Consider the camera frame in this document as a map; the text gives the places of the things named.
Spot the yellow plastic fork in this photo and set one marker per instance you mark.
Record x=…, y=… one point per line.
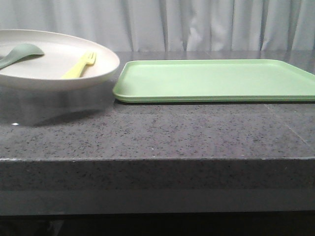
x=87, y=59

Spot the beige round plate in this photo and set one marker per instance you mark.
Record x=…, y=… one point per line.
x=61, y=52

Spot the light green plastic tray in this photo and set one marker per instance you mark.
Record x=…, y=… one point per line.
x=213, y=80

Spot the grey curtain backdrop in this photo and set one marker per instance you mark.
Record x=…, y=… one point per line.
x=171, y=25

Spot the sage green plastic spoon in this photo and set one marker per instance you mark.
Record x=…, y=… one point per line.
x=19, y=52

